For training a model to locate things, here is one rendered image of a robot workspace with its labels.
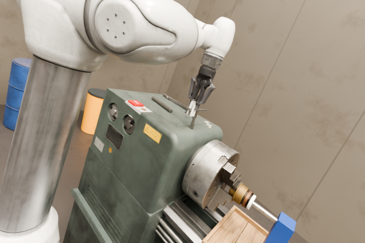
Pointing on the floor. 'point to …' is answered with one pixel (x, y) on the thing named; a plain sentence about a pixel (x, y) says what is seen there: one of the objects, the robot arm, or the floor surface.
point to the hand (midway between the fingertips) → (192, 108)
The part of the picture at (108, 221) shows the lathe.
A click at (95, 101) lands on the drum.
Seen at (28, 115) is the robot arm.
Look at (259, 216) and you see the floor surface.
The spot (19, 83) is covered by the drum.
